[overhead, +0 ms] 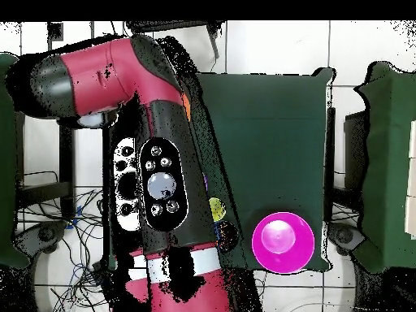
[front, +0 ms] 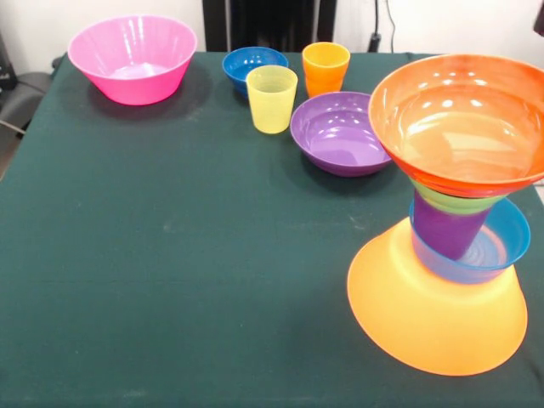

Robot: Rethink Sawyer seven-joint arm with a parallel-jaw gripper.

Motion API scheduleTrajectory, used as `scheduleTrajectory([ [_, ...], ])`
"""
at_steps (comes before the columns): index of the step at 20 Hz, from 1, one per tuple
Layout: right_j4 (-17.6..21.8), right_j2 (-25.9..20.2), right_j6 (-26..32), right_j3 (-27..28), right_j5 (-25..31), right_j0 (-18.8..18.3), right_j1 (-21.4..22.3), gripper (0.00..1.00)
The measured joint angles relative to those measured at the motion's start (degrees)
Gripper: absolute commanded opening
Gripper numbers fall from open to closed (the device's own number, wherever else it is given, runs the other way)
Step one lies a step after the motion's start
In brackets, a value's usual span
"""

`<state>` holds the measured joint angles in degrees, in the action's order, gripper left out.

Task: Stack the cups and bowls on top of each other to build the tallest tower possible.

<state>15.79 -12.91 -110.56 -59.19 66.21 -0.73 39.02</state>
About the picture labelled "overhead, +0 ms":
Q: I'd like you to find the dark green tablecloth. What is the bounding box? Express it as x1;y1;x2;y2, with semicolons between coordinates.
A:
102;67;336;272

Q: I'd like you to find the large yellow-orange bowl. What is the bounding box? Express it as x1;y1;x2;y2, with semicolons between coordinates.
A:
181;92;192;123

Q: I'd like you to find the dark blue bowl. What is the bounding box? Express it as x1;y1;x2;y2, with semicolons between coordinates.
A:
214;219;241;254

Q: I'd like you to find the black frame table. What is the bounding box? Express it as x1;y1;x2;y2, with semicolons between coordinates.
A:
14;111;77;222

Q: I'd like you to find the yellow cup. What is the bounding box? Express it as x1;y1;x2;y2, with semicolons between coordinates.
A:
209;197;228;223

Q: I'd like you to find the bundle of floor cables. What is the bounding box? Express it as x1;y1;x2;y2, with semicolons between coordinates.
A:
15;170;113;312

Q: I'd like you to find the pink bowl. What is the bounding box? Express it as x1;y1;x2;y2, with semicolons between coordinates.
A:
251;211;316;275

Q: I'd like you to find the green cloth covered side table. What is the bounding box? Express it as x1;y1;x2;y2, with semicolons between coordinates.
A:
0;53;31;269
353;61;416;274

